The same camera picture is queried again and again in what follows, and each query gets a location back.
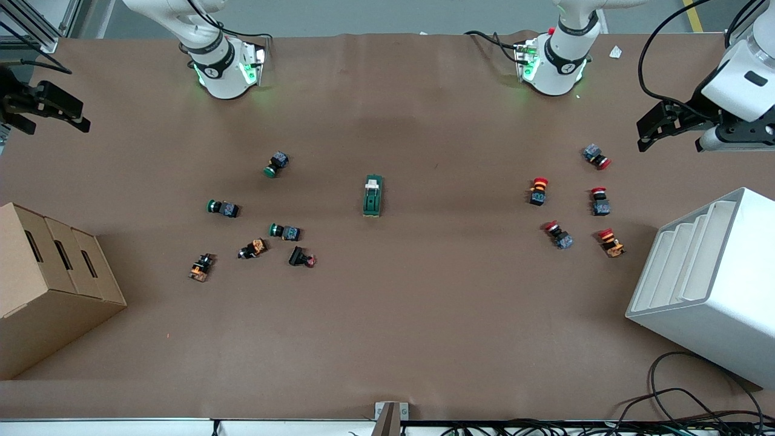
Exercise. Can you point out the green push button grey block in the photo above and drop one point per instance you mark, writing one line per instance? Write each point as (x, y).
(278, 161)
(289, 232)
(227, 209)

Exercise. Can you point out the black block small red button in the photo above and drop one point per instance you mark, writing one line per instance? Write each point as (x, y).
(298, 257)

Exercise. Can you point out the aluminium frame profile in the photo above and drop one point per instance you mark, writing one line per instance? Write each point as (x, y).
(36, 33)

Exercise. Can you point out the red mushroom button orange block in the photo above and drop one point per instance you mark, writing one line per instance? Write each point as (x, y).
(613, 246)

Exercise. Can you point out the white paper scrap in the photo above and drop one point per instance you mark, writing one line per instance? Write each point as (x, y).
(616, 52)

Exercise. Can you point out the brown cardboard box with slots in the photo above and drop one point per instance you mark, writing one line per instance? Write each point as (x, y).
(48, 303)

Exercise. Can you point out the grey metal table bracket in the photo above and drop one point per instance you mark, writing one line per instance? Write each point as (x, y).
(390, 418)

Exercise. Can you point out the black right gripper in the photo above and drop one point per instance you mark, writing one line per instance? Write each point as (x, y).
(17, 100)

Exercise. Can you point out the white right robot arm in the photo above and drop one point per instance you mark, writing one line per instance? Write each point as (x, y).
(224, 79)

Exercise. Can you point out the aluminium frame corner post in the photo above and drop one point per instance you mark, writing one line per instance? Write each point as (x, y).
(732, 37)

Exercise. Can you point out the black button orange block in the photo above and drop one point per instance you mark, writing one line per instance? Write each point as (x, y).
(200, 269)
(255, 247)

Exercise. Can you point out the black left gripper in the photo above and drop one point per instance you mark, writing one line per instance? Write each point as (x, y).
(688, 114)

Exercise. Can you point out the white stepped plastic rack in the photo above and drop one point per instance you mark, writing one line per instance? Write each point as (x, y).
(720, 315)

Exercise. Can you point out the red push button grey block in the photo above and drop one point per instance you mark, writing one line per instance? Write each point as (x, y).
(600, 207)
(593, 153)
(563, 240)

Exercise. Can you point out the red mushroom button black block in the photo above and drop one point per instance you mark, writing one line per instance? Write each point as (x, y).
(538, 195)

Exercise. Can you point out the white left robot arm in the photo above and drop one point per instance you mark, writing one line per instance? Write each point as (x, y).
(557, 66)

